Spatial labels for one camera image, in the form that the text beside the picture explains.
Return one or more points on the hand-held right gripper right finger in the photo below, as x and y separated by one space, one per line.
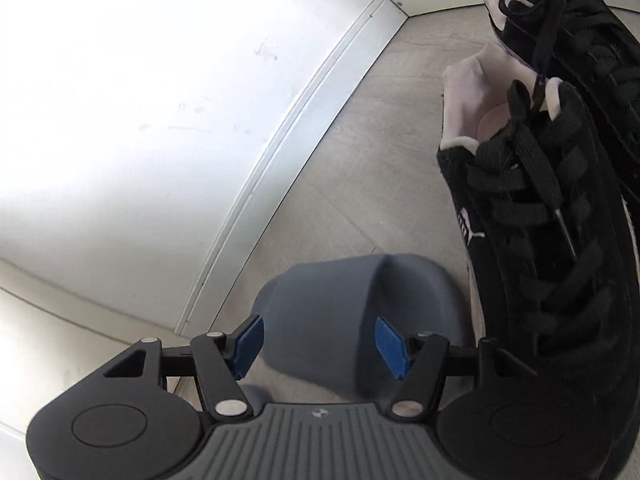
392 350

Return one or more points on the black suede sneaker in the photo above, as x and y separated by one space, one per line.
600 35
575 310

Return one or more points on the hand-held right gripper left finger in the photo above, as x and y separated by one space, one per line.
248 342

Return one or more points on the grey foam slide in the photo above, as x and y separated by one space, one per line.
325 300

